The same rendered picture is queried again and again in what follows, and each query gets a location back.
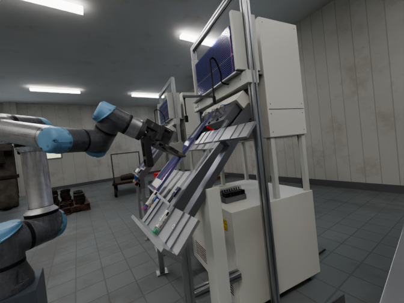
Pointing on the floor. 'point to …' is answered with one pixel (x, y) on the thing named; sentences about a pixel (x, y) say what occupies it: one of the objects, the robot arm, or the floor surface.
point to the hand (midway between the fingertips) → (181, 156)
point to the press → (8, 178)
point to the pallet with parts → (79, 202)
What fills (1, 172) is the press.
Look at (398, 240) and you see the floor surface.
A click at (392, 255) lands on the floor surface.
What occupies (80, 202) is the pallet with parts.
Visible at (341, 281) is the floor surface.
